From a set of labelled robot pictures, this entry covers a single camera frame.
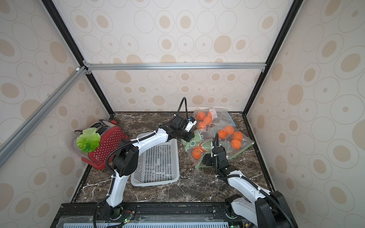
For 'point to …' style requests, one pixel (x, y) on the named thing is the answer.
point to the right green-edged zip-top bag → (233, 140)
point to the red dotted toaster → (111, 137)
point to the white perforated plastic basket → (158, 166)
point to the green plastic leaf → (89, 141)
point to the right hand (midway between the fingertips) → (214, 154)
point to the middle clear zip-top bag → (212, 119)
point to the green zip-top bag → (198, 146)
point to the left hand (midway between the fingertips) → (198, 135)
